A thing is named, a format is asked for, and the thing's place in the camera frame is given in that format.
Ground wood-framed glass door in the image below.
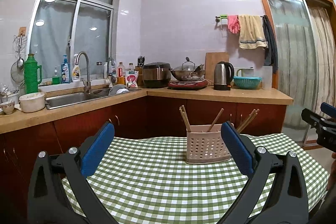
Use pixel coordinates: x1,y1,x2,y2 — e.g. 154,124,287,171
255,0,336,151

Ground set of wooden chopsticks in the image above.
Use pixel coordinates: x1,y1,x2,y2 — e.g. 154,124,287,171
179,105,260,134

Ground wooden knife block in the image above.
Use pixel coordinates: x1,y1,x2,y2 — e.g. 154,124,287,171
135,66,144,86

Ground green thermos jug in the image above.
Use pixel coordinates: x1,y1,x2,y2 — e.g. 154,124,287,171
24,53,43,93

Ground dark hanging cloth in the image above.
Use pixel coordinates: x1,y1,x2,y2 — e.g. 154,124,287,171
262,15,279,74

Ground sliding glass window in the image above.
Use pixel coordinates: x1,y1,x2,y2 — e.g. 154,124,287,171
26,0,122,83

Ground white plate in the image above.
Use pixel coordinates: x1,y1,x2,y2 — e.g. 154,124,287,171
108,84,130,96

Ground small chrome faucet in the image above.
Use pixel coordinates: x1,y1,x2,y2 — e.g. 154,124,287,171
106,57,117,80

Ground green checked tablecloth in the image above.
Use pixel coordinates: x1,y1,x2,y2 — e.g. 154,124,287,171
62,132,330,224

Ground dark rice cooker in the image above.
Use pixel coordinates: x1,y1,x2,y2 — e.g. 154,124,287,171
142,62,172,89

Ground teal plastic colander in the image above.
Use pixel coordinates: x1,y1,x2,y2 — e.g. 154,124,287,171
233,76,262,89

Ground translucent white container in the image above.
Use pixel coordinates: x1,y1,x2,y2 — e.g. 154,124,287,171
262,65,273,91

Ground tall chrome faucet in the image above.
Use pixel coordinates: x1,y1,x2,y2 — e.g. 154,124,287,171
76,51,92,93

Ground metal mesh strainer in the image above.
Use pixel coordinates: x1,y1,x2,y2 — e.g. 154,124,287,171
10,61,25,84

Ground tan kitchen countertop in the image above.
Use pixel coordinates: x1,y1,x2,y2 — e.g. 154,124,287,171
0,85,294,135

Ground white spray bottle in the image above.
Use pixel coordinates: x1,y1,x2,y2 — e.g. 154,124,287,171
72,53,82,82

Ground steel wok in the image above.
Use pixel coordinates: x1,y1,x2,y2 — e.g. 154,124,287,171
170,64,206,81

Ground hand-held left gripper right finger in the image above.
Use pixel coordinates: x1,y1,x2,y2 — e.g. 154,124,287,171
220,121,309,224

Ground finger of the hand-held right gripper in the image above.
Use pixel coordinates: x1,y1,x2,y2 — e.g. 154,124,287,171
320,103,336,120
301,108,336,133

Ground yellow towel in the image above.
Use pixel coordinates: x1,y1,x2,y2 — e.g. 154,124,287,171
238,14,268,50

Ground white mug with green handle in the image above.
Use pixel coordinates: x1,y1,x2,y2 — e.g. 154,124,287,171
236,67,255,78

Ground glass wok lid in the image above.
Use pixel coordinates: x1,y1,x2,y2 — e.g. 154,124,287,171
172,57,196,72

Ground steel electric kettle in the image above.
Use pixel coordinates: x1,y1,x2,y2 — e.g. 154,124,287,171
213,61,235,91

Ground metal ladle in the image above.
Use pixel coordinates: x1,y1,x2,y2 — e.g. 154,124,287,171
17,34,25,68

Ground wooden cutting board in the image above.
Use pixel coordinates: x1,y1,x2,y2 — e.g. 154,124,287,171
205,52,230,81

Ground red and white pouch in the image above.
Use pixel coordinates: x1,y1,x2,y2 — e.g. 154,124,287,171
125,70,139,88

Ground floral teacup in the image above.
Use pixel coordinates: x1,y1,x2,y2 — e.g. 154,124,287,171
0,101,15,115

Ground stainless steel sink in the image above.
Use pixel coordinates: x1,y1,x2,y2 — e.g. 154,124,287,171
45,87,142,110

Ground metal towel rack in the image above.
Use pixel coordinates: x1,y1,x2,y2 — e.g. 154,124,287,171
215,14,265,30

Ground striped beige curtain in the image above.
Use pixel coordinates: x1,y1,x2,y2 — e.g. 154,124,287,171
307,5,336,120

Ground pink perforated utensil holder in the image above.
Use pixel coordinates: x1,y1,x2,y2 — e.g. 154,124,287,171
186,130,231,165

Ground red induction cooker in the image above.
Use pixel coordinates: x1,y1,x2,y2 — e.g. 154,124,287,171
167,79,208,90

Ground small green bottle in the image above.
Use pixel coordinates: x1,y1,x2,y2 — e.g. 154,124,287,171
52,67,61,84

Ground white ceramic pot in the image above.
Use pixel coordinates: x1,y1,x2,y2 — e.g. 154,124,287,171
19,92,46,113

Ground orange oil bottle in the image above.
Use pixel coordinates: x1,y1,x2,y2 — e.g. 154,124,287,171
116,62,126,85

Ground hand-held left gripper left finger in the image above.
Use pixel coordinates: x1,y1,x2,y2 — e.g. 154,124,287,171
28,121,118,224

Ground blue dish soap bottle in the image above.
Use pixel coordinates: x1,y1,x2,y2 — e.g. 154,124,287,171
61,55,71,83

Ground pink rubber gloves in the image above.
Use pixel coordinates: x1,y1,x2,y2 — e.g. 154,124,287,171
227,15,240,34

